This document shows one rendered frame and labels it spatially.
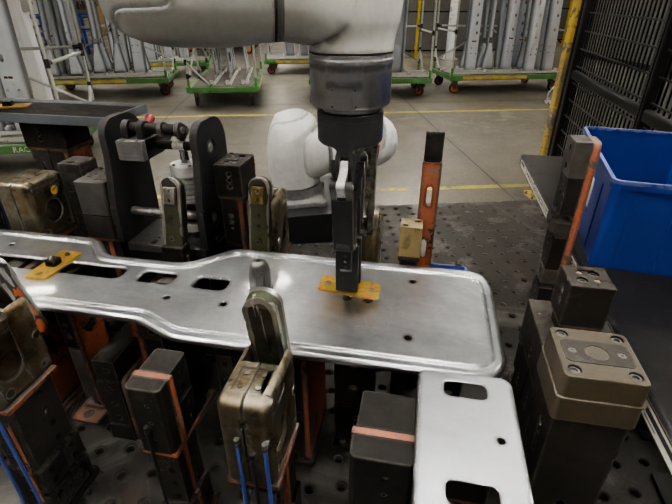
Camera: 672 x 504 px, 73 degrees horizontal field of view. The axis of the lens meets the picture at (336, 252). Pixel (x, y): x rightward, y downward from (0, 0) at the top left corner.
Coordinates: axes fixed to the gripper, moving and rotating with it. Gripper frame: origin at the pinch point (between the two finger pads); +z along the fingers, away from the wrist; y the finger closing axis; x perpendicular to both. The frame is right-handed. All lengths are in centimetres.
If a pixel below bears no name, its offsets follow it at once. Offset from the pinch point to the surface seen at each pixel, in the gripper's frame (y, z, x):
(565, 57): -302, 2, 96
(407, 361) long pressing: 10.8, 6.1, 8.9
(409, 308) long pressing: 0.7, 5.7, 8.5
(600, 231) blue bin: -10.8, -2.6, 33.6
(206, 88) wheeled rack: -563, 73, -295
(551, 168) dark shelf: -55, 2, 37
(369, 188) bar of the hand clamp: -13.8, -5.6, 0.8
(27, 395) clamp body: 18.6, 12.8, -37.9
